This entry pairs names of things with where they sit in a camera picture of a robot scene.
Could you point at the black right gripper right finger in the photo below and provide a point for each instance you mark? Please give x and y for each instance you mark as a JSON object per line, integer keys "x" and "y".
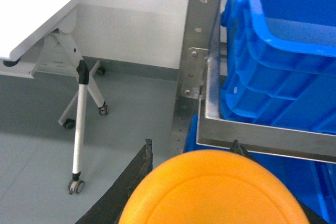
{"x": 312, "y": 216}

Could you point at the white folding table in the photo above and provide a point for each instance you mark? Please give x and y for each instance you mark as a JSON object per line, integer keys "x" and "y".
{"x": 36, "y": 36}

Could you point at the yellow push button switch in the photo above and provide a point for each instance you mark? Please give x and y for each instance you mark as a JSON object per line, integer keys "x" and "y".
{"x": 211, "y": 186}

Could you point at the steel shelf rack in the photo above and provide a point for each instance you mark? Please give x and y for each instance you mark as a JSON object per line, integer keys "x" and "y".
{"x": 197, "y": 93}

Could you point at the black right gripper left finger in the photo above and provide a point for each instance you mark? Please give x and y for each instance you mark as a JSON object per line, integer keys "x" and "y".
{"x": 109, "y": 207}

